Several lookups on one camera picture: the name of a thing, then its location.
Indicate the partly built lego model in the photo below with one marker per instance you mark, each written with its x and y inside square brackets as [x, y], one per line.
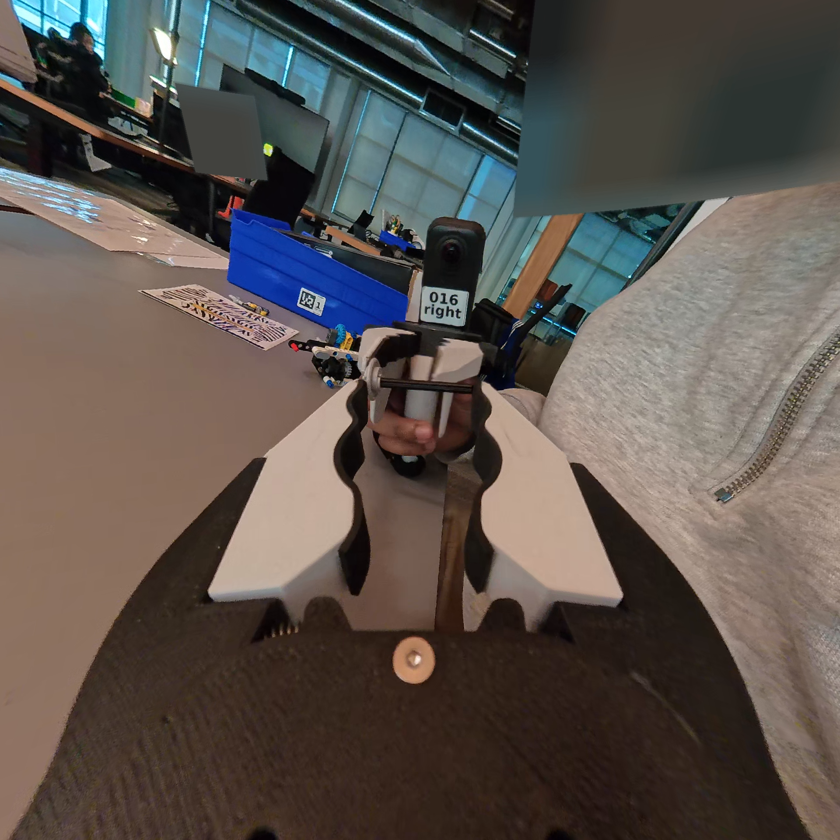
[334, 367]

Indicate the wooden background desk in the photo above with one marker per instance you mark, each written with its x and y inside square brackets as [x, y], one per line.
[98, 128]

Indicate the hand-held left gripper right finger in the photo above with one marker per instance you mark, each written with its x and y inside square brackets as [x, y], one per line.
[551, 525]

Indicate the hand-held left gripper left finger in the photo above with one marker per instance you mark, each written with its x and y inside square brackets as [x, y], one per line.
[282, 525]

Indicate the grey hoodie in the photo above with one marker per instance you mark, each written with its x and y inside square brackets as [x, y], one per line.
[689, 394]

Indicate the person's right hand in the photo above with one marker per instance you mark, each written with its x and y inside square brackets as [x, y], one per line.
[413, 436]

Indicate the blue plastic bin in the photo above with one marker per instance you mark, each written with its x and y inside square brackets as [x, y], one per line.
[275, 275]

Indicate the wooden post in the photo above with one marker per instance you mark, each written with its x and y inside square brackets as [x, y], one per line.
[544, 262]

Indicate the printed instruction sheets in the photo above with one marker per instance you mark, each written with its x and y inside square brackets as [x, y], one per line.
[98, 223]

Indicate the small blue bin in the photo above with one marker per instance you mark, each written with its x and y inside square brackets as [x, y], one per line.
[394, 241]

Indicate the black cardboard box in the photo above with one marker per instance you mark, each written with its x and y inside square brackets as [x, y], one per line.
[367, 262]

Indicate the striped sticker sheet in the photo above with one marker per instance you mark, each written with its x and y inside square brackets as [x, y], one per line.
[216, 315]

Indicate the black lego axle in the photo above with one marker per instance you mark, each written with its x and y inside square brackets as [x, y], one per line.
[426, 385]

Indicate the black monitor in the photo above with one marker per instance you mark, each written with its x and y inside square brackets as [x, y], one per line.
[295, 131]

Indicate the person's right forearm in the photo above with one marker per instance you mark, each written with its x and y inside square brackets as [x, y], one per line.
[522, 410]

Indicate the ceiling lamp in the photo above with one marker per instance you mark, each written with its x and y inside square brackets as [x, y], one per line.
[164, 46]

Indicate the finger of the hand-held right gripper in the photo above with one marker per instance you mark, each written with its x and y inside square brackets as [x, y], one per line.
[463, 361]
[380, 341]

